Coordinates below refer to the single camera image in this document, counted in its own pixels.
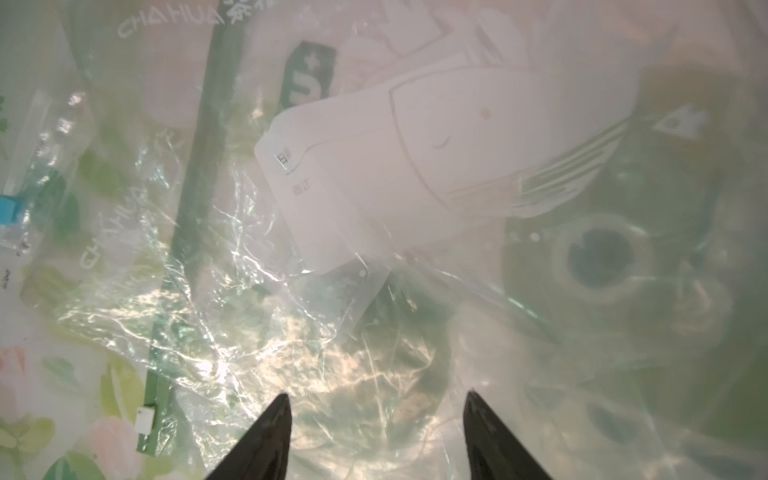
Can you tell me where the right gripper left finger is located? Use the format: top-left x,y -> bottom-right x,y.
205,393 -> 292,480

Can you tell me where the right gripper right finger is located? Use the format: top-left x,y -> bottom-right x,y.
462,390 -> 552,480

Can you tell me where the clear zip-top bag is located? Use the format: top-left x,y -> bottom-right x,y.
1,1 -> 767,479

